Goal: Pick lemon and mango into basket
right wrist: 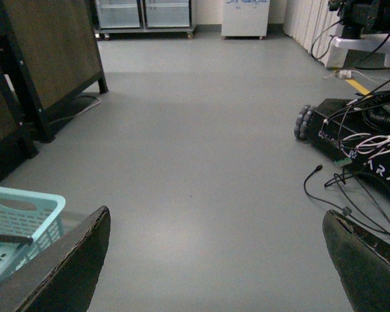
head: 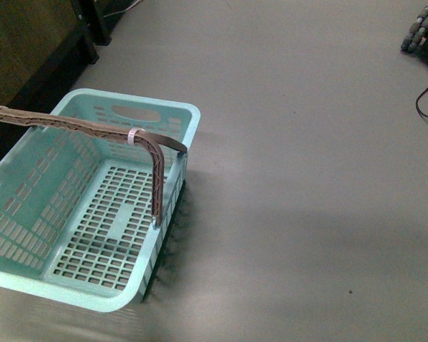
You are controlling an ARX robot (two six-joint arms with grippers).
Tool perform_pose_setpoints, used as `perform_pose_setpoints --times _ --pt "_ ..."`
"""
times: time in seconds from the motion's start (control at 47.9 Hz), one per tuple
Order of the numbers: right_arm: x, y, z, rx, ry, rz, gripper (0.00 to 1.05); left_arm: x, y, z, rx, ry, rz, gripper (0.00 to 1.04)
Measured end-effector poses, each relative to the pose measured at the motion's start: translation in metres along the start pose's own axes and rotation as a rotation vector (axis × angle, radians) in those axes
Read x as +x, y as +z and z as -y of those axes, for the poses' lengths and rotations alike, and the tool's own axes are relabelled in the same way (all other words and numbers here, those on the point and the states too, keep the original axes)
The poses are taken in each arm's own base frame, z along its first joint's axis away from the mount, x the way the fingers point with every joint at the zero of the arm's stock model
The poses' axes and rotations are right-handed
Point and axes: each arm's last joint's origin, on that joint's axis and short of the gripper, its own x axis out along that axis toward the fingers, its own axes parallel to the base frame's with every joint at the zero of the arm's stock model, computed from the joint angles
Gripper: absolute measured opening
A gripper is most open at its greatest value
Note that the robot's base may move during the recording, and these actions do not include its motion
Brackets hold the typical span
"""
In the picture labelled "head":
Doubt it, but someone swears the brown basket handle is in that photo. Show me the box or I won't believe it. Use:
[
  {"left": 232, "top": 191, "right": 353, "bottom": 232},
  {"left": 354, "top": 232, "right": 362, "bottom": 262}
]
[{"left": 0, "top": 106, "right": 188, "bottom": 225}]

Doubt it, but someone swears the light blue plastic basket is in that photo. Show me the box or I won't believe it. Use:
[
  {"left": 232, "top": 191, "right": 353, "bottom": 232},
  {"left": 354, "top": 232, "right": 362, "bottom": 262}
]
[{"left": 0, "top": 88, "right": 200, "bottom": 312}]

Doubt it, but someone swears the dark wooden cabinet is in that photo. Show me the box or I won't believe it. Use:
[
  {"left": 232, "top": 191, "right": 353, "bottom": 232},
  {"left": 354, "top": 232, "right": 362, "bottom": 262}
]
[{"left": 0, "top": 0, "right": 143, "bottom": 108}]

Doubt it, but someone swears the white cable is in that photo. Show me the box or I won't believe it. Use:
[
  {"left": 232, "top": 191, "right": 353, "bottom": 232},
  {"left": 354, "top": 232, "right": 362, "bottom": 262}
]
[{"left": 103, "top": 0, "right": 143, "bottom": 19}]

